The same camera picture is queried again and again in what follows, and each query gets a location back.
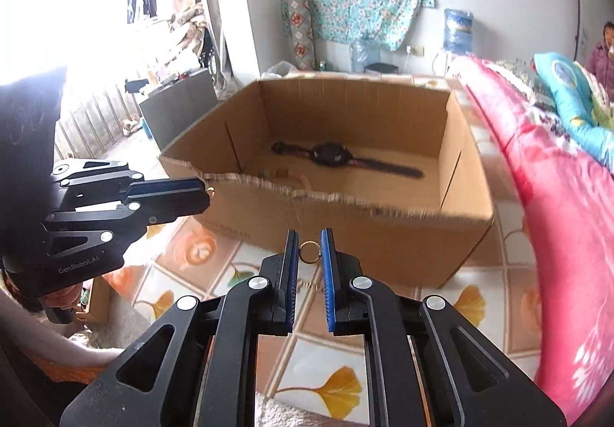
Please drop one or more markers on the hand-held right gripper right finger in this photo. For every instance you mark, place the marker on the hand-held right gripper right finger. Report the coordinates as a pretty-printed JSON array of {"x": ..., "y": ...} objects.
[{"x": 328, "y": 283}]

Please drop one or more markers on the clear empty water bottle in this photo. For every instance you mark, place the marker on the clear empty water bottle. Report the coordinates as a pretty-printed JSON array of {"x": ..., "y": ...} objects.
[{"x": 364, "y": 55}]

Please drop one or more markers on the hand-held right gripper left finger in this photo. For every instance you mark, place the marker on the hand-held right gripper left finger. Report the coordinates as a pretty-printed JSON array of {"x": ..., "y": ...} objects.
[{"x": 291, "y": 283}]

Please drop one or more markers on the blue pillow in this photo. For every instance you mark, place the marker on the blue pillow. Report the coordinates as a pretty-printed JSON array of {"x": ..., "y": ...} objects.
[{"x": 566, "y": 86}]

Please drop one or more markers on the grey cabinet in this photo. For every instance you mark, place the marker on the grey cabinet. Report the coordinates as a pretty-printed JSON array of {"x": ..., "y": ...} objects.
[{"x": 177, "y": 110}]

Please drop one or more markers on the red patterned roll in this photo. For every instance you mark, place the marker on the red patterned roll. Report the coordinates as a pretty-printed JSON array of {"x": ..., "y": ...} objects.
[{"x": 300, "y": 33}]

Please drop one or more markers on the white slippers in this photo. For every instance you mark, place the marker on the white slippers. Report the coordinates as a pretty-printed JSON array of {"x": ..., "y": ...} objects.
[{"x": 129, "y": 126}]

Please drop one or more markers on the blue water bottle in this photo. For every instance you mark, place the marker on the blue water bottle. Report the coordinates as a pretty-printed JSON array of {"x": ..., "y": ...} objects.
[{"x": 458, "y": 31}]

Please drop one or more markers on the pile of folded blankets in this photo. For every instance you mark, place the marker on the pile of folded blankets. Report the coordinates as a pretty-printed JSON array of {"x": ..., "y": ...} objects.
[{"x": 187, "y": 29}]

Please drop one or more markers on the brown paper bag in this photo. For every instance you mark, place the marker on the brown paper bag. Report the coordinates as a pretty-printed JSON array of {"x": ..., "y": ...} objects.
[{"x": 100, "y": 302}]

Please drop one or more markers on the brown cardboard box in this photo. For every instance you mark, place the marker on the brown cardboard box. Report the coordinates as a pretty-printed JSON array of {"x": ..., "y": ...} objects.
[{"x": 383, "y": 240}]

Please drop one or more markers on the person's left hand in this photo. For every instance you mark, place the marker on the person's left hand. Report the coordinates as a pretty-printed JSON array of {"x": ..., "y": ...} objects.
[{"x": 65, "y": 298}]

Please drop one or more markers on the pink floral blanket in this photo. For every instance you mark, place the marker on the pink floral blanket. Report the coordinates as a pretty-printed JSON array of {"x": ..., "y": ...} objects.
[{"x": 551, "y": 216}]

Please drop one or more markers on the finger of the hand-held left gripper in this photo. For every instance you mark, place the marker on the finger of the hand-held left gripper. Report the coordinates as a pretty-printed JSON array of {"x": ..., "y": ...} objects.
[
  {"x": 168, "y": 183},
  {"x": 177, "y": 206}
]

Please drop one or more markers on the white water dispenser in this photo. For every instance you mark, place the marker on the white water dispenser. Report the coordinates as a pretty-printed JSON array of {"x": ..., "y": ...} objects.
[{"x": 448, "y": 62}]

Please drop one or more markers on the dark long stick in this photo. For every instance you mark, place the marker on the dark long stick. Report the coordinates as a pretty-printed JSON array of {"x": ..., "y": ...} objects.
[{"x": 578, "y": 0}]

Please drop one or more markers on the metal railing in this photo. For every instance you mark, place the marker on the metal railing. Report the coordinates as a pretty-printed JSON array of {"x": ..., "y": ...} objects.
[{"x": 91, "y": 125}]

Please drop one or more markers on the person's left forearm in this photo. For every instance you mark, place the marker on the person's left forearm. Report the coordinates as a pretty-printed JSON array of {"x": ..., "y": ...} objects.
[{"x": 48, "y": 340}]

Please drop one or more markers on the ginkgo print tablecloth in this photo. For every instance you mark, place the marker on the ginkgo print tablecloth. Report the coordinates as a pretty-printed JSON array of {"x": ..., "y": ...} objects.
[{"x": 312, "y": 360}]

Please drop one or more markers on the white plastic bag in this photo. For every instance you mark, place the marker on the white plastic bag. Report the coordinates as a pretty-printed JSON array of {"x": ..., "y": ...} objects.
[{"x": 280, "y": 69}]

